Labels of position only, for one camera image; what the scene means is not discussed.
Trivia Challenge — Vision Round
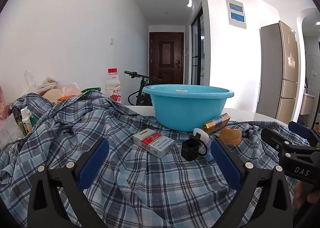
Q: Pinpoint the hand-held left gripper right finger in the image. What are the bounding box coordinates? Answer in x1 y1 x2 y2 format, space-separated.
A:
210 139 293 228

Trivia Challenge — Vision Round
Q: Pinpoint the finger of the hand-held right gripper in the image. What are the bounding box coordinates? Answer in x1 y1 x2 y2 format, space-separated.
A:
261 127 313 158
287 121 320 147

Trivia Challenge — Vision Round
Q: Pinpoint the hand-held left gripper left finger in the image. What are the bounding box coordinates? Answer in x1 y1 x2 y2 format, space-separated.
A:
27 137 110 228

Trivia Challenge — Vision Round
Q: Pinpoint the orange soap box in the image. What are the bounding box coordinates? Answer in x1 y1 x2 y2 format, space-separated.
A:
219 127 242 145

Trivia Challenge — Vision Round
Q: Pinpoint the small black box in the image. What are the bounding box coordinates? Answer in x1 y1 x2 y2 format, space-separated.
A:
181 137 200 161

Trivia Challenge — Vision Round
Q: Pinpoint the white toy figurine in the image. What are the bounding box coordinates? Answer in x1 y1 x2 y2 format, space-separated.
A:
193 128 209 143

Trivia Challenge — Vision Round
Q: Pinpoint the gold blue cigarette pack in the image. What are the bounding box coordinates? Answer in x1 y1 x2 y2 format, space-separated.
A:
202 113 231 135

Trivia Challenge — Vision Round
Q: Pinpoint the red white cigarette pack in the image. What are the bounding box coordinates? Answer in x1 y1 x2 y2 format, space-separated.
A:
132 129 175 159

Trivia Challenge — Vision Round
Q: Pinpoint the blue plastic basin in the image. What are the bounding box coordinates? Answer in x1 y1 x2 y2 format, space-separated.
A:
142 84 234 132

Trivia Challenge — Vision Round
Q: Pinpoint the person's right hand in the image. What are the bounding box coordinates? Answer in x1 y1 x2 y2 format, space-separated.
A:
293 180 320 208

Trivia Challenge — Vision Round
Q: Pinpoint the white vanity cabinet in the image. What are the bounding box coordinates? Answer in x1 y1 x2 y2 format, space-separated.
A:
299 93 316 116

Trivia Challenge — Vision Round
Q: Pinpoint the blue plaid shirt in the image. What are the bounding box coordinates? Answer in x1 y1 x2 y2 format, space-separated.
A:
0 91 320 228

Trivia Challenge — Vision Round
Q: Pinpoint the beige refrigerator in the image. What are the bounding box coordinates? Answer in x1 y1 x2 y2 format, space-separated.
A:
255 21 307 125

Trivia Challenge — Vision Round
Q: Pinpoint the green rimmed yellow container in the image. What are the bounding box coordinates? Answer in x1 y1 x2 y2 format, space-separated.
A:
81 87 102 94

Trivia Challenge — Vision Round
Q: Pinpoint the orange plastic bag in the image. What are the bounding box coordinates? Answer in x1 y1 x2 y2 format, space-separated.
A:
58 83 82 101

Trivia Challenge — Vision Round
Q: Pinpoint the red cap drink bottle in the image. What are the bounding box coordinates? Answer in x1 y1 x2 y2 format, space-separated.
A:
106 68 122 105

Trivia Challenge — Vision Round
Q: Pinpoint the beige tote bag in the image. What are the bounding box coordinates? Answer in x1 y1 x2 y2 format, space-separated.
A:
42 88 63 106

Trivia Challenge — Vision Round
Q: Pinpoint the white spray bottle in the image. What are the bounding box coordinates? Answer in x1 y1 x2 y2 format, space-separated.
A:
20 108 33 133

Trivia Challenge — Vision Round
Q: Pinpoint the black folding bicycle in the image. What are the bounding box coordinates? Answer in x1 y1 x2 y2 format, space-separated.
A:
124 70 163 107

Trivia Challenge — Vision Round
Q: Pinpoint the dark green bottle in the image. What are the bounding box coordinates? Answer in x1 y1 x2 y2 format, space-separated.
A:
12 107 28 137

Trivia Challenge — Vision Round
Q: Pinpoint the clear plastic bag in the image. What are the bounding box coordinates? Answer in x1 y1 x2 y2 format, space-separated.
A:
0 113 24 148

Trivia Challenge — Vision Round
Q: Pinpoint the black framed glass door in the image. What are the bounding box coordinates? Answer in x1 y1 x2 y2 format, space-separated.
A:
191 9 205 86

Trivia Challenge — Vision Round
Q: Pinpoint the brown entrance door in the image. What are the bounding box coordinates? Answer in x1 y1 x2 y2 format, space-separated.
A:
149 32 185 85

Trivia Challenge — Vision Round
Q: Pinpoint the wall electrical panel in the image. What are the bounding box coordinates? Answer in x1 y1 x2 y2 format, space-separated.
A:
225 0 247 29

